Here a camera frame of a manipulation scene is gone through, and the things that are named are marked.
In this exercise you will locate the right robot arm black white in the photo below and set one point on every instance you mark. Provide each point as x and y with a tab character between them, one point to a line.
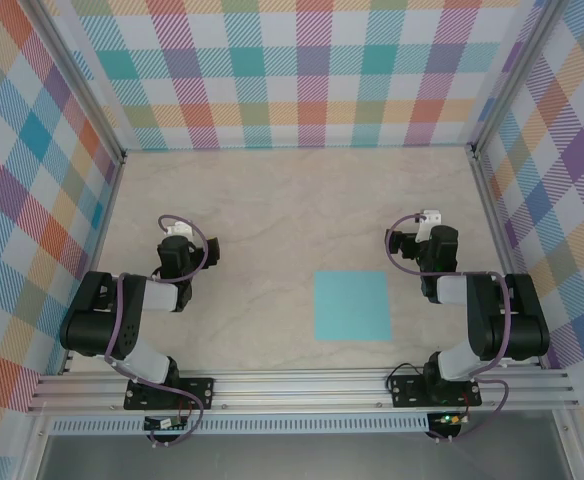
517	330

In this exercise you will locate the light blue cloth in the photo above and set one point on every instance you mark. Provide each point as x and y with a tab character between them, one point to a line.
352	305

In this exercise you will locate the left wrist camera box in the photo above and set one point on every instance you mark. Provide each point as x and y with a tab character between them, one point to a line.
178	230

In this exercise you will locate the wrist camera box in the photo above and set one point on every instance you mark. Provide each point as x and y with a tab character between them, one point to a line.
431	217
178	230

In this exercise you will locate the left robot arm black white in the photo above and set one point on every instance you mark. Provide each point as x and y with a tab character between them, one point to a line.
92	330

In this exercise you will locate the aluminium frame post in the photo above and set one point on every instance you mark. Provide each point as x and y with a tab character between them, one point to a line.
79	85
514	82

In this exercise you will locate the aluminium mounting rail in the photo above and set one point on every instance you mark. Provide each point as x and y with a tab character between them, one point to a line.
297	390

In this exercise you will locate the aluminium table side rail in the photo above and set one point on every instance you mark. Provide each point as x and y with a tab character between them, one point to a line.
499	250
97	255

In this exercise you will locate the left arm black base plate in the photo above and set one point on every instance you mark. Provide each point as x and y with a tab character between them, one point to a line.
197	392

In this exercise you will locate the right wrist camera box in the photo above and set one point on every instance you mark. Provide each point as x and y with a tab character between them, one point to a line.
431	217

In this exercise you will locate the grey metal sheet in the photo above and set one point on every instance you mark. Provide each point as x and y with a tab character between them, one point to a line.
297	457

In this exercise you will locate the aluminium frame leg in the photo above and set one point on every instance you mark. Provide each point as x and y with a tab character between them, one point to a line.
34	450
569	445

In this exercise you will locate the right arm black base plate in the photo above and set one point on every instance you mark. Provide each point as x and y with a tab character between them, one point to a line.
407	392

